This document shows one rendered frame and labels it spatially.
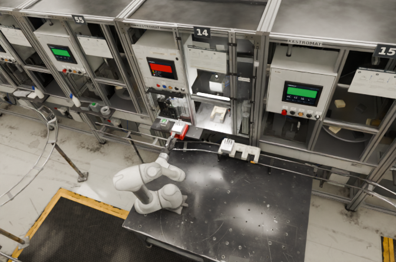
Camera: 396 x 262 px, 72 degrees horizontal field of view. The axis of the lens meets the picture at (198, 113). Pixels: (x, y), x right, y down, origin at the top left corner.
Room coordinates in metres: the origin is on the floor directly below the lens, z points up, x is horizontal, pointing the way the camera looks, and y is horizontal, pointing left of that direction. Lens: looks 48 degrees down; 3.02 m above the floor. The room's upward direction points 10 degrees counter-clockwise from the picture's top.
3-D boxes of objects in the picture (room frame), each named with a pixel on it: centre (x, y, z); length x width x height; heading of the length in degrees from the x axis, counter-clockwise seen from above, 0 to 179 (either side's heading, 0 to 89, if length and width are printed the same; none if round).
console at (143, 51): (1.93, 0.20, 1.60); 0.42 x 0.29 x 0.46; 63
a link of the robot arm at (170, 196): (1.08, 0.35, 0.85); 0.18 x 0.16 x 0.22; 99
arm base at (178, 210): (1.07, 0.32, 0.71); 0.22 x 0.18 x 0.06; 63
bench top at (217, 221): (1.07, -0.08, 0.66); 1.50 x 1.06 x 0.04; 63
